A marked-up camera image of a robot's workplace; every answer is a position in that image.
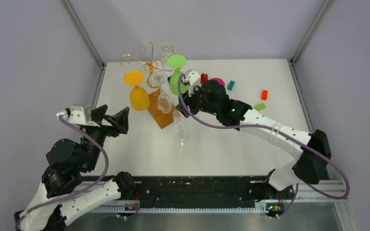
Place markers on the pink plastic goblet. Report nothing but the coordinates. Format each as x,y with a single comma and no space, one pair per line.
219,80

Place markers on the gold wire wine glass rack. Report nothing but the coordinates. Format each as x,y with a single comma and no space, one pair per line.
148,67

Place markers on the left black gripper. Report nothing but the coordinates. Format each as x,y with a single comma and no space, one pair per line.
120,120

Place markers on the teal block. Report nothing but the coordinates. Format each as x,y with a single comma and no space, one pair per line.
231,85

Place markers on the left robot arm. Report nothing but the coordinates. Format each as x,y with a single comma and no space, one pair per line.
76,180

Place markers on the green plastic goblet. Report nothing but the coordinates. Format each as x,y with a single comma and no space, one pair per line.
176,62

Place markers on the clear stemmed wine glass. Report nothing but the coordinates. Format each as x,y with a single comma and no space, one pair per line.
156,81

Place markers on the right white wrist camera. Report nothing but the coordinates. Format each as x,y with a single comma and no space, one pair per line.
190,79

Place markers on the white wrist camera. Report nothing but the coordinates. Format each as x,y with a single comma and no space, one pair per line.
190,79
78,115

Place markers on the orange plastic goblet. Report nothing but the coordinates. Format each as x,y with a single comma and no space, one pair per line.
139,98

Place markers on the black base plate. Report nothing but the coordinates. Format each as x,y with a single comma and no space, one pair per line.
205,192

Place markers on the red block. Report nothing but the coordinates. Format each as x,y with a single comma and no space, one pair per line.
203,78

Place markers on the orange-red block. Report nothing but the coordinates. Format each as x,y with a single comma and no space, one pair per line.
264,95

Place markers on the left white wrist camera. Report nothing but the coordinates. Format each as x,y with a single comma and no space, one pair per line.
78,115

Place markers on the clear short wine glass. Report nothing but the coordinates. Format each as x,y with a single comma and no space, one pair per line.
166,50

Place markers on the clear tall flute glass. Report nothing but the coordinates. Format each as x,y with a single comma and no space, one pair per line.
181,137

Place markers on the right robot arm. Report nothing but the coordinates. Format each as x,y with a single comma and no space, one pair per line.
309,150

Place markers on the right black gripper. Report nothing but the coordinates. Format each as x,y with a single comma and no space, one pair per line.
188,101

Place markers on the lime green block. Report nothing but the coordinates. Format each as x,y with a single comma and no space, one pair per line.
260,106

